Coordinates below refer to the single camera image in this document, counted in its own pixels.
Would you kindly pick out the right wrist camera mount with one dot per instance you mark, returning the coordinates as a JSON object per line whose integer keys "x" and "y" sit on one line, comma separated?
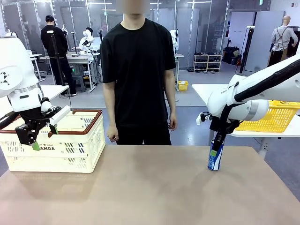
{"x": 202, "y": 118}

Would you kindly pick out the person's right forearm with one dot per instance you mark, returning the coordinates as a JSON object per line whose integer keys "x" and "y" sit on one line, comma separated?
{"x": 110, "y": 112}

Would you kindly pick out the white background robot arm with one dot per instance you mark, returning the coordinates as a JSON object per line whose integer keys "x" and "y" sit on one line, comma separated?
{"x": 85, "y": 39}
{"x": 174, "y": 38}

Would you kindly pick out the large yellow plastic basket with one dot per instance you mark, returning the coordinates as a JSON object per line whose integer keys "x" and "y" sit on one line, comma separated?
{"x": 276, "y": 119}

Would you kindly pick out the small yellow floor basket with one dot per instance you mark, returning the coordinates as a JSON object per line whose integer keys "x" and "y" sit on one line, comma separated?
{"x": 183, "y": 85}

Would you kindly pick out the person in black t-shirt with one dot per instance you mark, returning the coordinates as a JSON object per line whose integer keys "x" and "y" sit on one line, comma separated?
{"x": 138, "y": 70}

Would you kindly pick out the mannequin with grey apron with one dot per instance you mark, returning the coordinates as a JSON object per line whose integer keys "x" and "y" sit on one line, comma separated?
{"x": 282, "y": 37}

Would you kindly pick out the black camera stand pole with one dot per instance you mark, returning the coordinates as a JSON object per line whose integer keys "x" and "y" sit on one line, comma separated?
{"x": 246, "y": 51}
{"x": 58, "y": 68}

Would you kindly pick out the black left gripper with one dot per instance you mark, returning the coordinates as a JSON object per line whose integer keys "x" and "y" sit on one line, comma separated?
{"x": 35, "y": 119}

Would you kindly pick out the person's left hand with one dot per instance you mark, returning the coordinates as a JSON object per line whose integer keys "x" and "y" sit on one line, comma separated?
{"x": 173, "y": 122}

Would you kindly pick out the background person in black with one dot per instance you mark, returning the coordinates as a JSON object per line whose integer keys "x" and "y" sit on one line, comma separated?
{"x": 54, "y": 47}

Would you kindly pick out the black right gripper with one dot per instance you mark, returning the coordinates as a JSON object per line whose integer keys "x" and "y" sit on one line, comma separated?
{"x": 215, "y": 125}

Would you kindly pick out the black bags pile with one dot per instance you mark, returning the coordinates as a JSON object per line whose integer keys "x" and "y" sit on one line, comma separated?
{"x": 230, "y": 56}

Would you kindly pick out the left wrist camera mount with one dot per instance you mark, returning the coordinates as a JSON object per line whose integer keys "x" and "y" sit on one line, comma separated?
{"x": 61, "y": 114}

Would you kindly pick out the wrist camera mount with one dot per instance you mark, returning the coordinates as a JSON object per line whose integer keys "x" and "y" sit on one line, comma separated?
{"x": 202, "y": 118}
{"x": 61, "y": 114}

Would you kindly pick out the white shoe rack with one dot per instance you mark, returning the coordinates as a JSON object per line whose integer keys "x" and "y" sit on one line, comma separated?
{"x": 207, "y": 62}

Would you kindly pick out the white side table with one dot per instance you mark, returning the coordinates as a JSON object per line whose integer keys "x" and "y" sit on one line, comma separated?
{"x": 201, "y": 93}
{"x": 56, "y": 90}

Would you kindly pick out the cream shopping basket brown rim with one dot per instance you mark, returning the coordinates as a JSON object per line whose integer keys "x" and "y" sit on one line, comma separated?
{"x": 77, "y": 161}

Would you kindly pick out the grey step stool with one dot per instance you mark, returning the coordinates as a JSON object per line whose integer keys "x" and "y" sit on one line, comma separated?
{"x": 79, "y": 83}

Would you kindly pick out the person's left forearm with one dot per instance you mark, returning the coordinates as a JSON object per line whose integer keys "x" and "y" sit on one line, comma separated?
{"x": 171, "y": 103}

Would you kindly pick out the dark clothes on rack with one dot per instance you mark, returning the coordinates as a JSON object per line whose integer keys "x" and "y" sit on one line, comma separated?
{"x": 294, "y": 44}

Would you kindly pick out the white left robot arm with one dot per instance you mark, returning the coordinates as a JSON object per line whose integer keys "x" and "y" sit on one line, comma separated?
{"x": 14, "y": 70}

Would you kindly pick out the blue drink can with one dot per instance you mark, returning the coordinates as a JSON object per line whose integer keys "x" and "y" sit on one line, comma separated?
{"x": 214, "y": 162}

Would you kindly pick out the white workshop desk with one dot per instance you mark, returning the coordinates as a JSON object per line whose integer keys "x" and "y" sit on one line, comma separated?
{"x": 79, "y": 58}

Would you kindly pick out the person's right hand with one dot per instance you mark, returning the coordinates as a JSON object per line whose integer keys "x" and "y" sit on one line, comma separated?
{"x": 112, "y": 134}

